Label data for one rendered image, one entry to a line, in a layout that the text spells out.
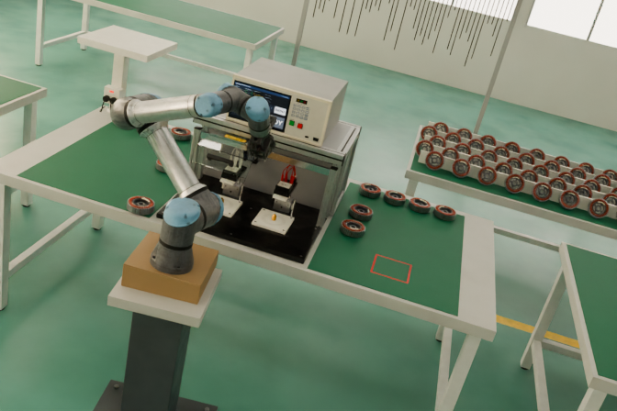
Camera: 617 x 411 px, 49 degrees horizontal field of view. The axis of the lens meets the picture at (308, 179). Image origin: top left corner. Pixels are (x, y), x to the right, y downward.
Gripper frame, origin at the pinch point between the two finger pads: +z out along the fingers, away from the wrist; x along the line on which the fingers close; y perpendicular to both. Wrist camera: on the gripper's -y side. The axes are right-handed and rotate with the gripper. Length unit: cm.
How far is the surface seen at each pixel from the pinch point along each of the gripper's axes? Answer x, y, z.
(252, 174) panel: -15, -18, 59
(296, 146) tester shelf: 4.3, -22.5, 30.0
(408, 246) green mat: 62, -8, 63
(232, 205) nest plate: -16, 4, 49
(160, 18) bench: -187, -215, 236
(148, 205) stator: -45, 21, 35
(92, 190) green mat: -72, 21, 39
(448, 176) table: 75, -83, 126
